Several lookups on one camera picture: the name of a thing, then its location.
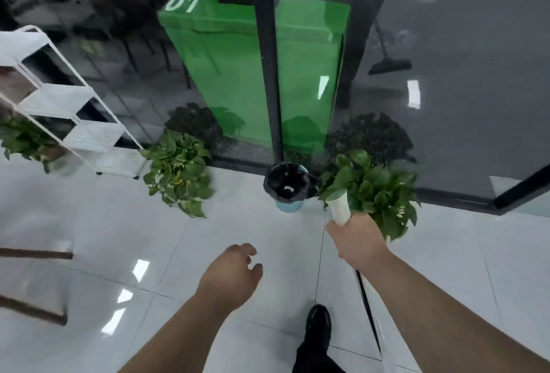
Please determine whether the person's left hand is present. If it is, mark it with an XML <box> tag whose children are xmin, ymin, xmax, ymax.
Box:
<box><xmin>195</xmin><ymin>243</ymin><xmax>264</xmax><ymax>314</ymax></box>

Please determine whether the person's right hand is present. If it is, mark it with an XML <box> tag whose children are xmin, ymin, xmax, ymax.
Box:
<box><xmin>325</xmin><ymin>213</ymin><xmax>389</xmax><ymax>275</ymax></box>

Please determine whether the person's left forearm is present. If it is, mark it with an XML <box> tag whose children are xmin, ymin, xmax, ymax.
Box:
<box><xmin>118</xmin><ymin>293</ymin><xmax>226</xmax><ymax>373</ymax></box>

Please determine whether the person's right forearm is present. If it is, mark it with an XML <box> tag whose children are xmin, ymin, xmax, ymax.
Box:
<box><xmin>364</xmin><ymin>252</ymin><xmax>550</xmax><ymax>373</ymax></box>

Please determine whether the bushy green potted plant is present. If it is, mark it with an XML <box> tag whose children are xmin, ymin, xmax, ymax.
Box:
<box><xmin>318</xmin><ymin>149</ymin><xmax>421</xmax><ymax>243</ymax></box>

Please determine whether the blue bin with black bag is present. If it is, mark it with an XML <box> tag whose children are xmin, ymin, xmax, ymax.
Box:
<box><xmin>263</xmin><ymin>162</ymin><xmax>319</xmax><ymax>214</ymax></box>

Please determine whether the person's black shoe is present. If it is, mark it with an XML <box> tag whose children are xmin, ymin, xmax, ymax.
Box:
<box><xmin>304</xmin><ymin>304</ymin><xmax>333</xmax><ymax>354</ymax></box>

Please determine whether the trailing green potted plant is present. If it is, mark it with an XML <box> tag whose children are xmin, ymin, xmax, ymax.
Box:
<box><xmin>141</xmin><ymin>129</ymin><xmax>215</xmax><ymax>219</ymax></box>

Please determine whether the green panel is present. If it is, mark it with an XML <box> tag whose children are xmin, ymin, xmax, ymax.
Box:
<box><xmin>157</xmin><ymin>0</ymin><xmax>351</xmax><ymax>158</ymax></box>

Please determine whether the brown wooden bar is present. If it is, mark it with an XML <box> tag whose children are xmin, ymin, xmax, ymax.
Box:
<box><xmin>0</xmin><ymin>247</ymin><xmax>74</xmax><ymax>261</ymax></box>
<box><xmin>0</xmin><ymin>294</ymin><xmax>68</xmax><ymax>327</ymax></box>

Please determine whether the white metal shelf rack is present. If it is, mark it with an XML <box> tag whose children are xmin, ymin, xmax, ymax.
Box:
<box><xmin>0</xmin><ymin>25</ymin><xmax>148</xmax><ymax>180</ymax></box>

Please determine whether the green plant in brown pot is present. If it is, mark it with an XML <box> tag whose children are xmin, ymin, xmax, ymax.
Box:
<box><xmin>0</xmin><ymin>116</ymin><xmax>66</xmax><ymax>174</ymax></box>

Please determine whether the black vertical frame post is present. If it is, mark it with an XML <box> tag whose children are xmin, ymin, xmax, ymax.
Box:
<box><xmin>248</xmin><ymin>0</ymin><xmax>285</xmax><ymax>163</ymax></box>

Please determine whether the black bottom frame rail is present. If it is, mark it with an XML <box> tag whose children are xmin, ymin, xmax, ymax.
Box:
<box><xmin>416</xmin><ymin>164</ymin><xmax>550</xmax><ymax>215</ymax></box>

